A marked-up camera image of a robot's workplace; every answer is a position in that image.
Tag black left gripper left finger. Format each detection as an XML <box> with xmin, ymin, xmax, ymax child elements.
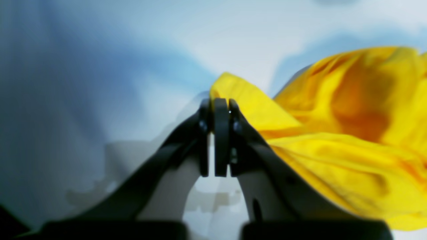
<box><xmin>20</xmin><ymin>99</ymin><xmax>210</xmax><ymax>240</ymax></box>

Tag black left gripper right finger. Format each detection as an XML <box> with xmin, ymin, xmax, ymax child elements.
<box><xmin>213</xmin><ymin>98</ymin><xmax>393</xmax><ymax>240</ymax></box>

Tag yellow t-shirt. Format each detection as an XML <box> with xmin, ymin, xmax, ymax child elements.
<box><xmin>209</xmin><ymin>46</ymin><xmax>427</xmax><ymax>231</ymax></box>

